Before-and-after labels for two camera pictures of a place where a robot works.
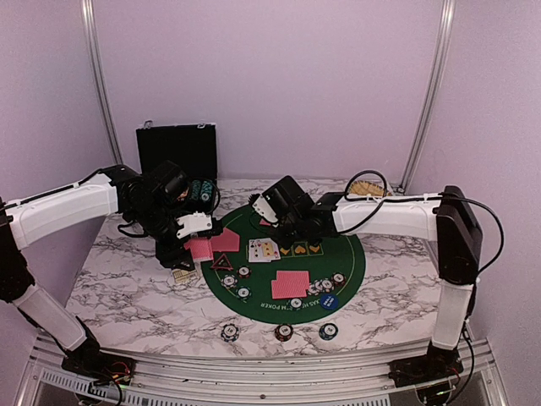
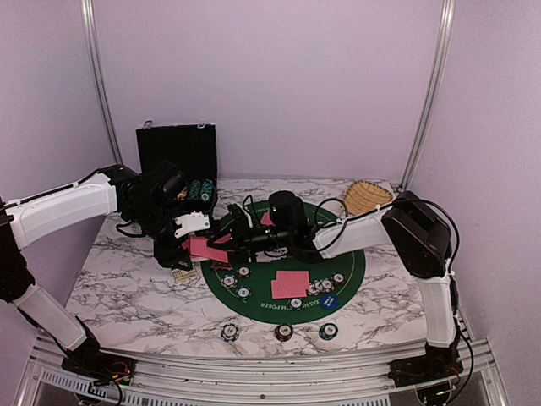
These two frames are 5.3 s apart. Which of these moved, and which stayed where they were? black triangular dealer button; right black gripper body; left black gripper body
Moved: right black gripper body
Stayed: black triangular dealer button; left black gripper body
